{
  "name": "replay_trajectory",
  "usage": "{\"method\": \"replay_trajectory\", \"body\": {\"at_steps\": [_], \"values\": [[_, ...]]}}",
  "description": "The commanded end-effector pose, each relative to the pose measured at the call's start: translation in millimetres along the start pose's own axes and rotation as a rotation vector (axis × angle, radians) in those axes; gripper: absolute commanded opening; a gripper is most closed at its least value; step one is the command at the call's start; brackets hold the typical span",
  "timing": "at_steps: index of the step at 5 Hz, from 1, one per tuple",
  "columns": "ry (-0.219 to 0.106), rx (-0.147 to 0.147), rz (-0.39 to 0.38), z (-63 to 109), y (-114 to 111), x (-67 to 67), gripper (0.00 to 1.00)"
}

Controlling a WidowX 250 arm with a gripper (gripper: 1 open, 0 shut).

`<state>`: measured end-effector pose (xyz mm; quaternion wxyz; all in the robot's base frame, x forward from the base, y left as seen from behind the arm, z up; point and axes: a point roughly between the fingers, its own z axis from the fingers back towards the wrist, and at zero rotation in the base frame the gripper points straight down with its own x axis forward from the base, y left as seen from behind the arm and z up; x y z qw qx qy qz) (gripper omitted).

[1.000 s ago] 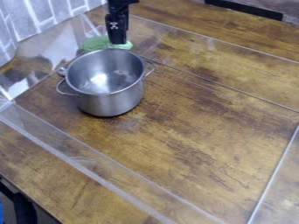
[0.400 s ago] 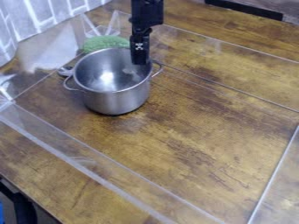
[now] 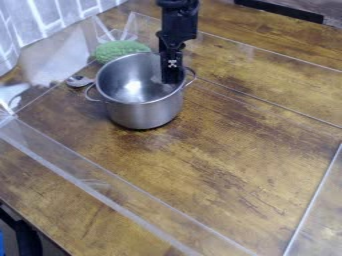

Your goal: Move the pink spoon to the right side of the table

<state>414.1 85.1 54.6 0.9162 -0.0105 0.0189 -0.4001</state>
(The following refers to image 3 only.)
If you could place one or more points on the grey white patterned curtain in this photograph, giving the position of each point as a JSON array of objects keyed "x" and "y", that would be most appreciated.
[{"x": 31, "y": 20}]

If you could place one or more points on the green bumpy toy vegetable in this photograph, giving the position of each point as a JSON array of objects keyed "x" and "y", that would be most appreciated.
[{"x": 114, "y": 49}]

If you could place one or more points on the black bar at back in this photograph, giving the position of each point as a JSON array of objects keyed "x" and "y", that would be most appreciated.
[{"x": 282, "y": 10}]

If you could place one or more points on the pink handled spoon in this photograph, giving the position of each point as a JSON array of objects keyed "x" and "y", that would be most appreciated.
[{"x": 78, "y": 81}]

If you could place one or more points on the stainless steel pot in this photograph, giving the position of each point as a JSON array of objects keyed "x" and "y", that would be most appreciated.
[{"x": 139, "y": 101}]

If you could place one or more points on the clear acrylic barrier panel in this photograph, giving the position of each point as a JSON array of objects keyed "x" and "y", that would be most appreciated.
[{"x": 125, "y": 190}]

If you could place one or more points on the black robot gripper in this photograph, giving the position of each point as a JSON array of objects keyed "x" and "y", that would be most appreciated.
[{"x": 179, "y": 28}]

